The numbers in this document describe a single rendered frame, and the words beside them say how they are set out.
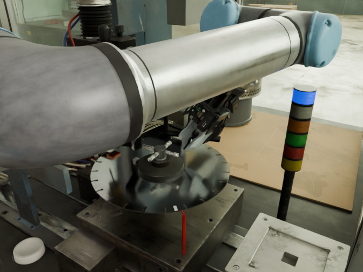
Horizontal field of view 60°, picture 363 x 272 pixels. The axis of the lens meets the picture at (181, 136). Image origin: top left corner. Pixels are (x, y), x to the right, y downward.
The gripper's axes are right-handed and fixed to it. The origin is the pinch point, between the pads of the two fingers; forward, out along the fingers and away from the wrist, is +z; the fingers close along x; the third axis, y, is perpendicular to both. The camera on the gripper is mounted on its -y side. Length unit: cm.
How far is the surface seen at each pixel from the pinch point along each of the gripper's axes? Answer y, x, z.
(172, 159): 3.6, -0.1, 3.9
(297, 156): -3.0, 20.7, -15.0
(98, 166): 13.2, -11.6, 14.1
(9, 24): -34, -115, 37
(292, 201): -27.0, 30.3, 4.2
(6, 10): -33, -118, 32
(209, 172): 2.7, 8.7, 0.0
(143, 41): -45, -52, 3
